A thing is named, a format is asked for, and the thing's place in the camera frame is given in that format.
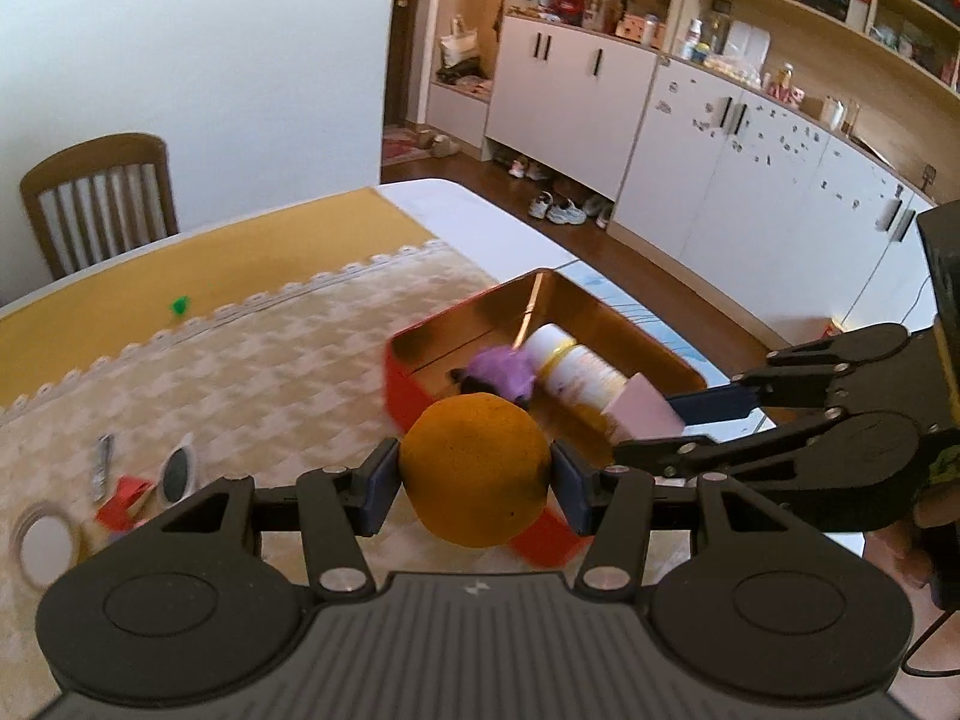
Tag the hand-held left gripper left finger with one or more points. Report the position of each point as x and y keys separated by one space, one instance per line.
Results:
x=379 y=491

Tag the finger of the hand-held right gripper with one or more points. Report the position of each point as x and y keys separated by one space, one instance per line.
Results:
x=712 y=403
x=675 y=454

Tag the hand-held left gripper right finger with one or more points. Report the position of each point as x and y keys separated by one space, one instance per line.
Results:
x=574 y=491

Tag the pink block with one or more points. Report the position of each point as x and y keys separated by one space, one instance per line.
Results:
x=637 y=409

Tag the orange ball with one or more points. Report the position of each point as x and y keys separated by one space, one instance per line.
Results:
x=472 y=465

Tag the red metal tin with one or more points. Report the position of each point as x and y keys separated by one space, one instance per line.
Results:
x=600 y=315

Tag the white yellow-label bottle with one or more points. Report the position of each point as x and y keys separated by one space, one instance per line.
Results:
x=577 y=375

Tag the purple fuzzy ball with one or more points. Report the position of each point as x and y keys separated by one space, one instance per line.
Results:
x=502 y=371

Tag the black fuzzy ball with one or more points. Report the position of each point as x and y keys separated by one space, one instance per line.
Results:
x=472 y=388

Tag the beige patterned tablecloth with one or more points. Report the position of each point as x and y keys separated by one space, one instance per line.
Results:
x=262 y=390

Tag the long white sticker-covered cabinet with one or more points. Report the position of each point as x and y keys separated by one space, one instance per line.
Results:
x=750 y=195

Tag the single white shoe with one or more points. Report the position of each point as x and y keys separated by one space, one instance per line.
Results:
x=598 y=211

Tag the pair of white sneakers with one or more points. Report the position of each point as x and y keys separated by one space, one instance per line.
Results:
x=559 y=210

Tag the red plastic piece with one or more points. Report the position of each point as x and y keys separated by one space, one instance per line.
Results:
x=124 y=502

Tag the metal nail clipper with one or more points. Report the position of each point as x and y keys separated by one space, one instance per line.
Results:
x=103 y=465

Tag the yellow tablecloth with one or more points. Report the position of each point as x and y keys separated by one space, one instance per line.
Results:
x=225 y=255

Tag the pair of small shoes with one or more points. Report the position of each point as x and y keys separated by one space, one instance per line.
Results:
x=529 y=169

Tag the clear snack bag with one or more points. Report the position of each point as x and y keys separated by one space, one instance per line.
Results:
x=731 y=69

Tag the patterned doormat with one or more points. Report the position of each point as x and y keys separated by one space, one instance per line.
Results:
x=399 y=146

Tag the pair of slippers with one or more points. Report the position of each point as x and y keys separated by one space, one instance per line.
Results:
x=441 y=144

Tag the white square container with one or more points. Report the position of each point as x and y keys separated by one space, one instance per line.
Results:
x=746 y=43

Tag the white plastic bottle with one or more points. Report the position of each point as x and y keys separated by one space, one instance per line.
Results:
x=691 y=41

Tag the white tape roll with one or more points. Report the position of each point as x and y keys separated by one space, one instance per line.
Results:
x=16 y=540

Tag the dotted cardboard box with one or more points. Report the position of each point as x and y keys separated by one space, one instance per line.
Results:
x=636 y=28

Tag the low white cabinet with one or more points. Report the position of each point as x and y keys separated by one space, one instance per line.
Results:
x=457 y=116

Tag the black bag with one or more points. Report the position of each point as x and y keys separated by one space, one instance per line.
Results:
x=461 y=71

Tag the brown door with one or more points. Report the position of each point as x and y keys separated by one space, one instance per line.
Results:
x=397 y=52

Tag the white bag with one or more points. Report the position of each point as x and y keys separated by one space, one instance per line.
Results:
x=457 y=41

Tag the wooden chair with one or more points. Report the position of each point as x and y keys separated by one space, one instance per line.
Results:
x=90 y=154

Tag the wooden wall shelf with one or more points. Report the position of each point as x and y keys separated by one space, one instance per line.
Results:
x=825 y=22

